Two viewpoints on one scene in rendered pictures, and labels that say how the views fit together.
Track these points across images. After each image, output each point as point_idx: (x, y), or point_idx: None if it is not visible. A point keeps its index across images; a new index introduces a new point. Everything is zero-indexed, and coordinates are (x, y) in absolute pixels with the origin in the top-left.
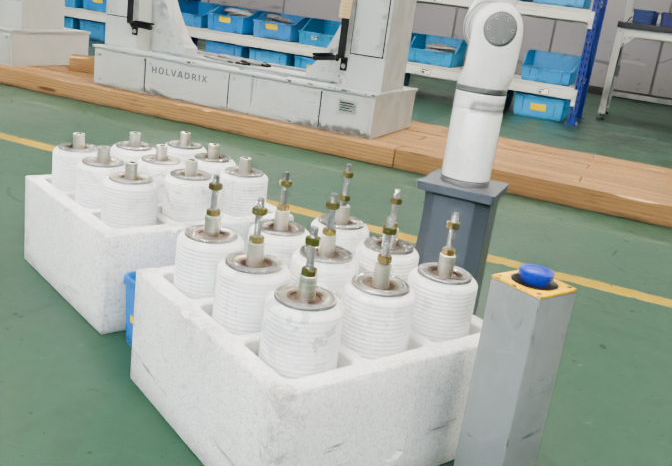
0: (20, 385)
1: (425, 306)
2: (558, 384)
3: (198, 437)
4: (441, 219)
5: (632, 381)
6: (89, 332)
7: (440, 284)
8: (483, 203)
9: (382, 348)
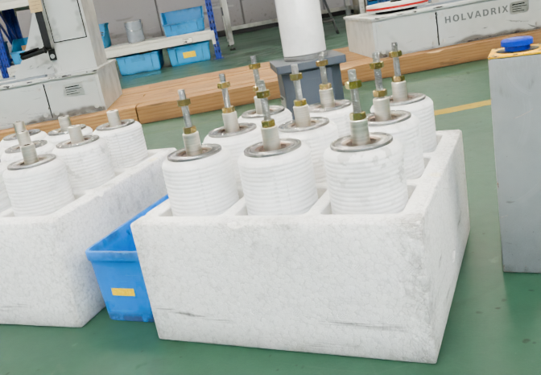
0: None
1: None
2: None
3: (301, 331)
4: (307, 92)
5: (481, 157)
6: (67, 332)
7: (412, 104)
8: (339, 63)
9: (416, 167)
